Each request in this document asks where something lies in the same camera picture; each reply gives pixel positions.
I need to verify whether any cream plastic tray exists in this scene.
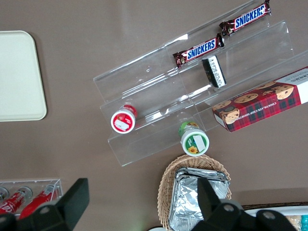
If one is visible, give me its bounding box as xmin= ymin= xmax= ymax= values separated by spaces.
xmin=0 ymin=30 xmax=48 ymax=122

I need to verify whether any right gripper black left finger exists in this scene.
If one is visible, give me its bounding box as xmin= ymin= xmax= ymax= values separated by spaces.
xmin=18 ymin=178 xmax=90 ymax=231

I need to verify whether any clear acrylic step shelf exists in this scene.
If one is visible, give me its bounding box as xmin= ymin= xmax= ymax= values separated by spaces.
xmin=93 ymin=0 xmax=308 ymax=167

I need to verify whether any clear rice cracker bag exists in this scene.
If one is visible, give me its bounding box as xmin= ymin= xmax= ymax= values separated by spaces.
xmin=286 ymin=215 xmax=303 ymax=231

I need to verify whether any clear acrylic bottle rack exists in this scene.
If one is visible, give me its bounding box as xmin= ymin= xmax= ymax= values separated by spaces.
xmin=0 ymin=177 xmax=64 ymax=217

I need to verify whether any white rectangular snack tray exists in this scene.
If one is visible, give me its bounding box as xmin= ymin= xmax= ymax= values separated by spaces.
xmin=243 ymin=207 xmax=308 ymax=231

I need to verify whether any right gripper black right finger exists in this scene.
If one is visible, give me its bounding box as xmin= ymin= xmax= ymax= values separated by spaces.
xmin=192 ymin=178 xmax=298 ymax=231

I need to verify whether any light oval wicker basket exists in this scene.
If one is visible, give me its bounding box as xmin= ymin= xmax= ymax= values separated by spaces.
xmin=157 ymin=154 xmax=233 ymax=231

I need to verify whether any small black white box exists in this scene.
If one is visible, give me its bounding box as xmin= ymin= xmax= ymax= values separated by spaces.
xmin=201 ymin=54 xmax=227 ymax=89

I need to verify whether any aluminium foil container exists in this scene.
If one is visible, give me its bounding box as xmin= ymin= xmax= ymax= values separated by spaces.
xmin=175 ymin=167 xmax=231 ymax=200
xmin=168 ymin=169 xmax=229 ymax=231

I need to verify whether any green lidded snack cup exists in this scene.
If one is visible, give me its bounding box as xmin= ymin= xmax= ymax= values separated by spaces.
xmin=178 ymin=121 xmax=210 ymax=157

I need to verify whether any red lidded snack cup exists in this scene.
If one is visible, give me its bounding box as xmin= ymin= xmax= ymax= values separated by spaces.
xmin=110 ymin=103 xmax=138 ymax=134

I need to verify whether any Snickers chocolate bar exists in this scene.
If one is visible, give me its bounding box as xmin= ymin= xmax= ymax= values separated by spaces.
xmin=172 ymin=33 xmax=225 ymax=68
xmin=218 ymin=0 xmax=271 ymax=37

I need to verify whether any red tartan cookie box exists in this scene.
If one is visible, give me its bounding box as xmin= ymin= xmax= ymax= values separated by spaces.
xmin=211 ymin=66 xmax=308 ymax=133

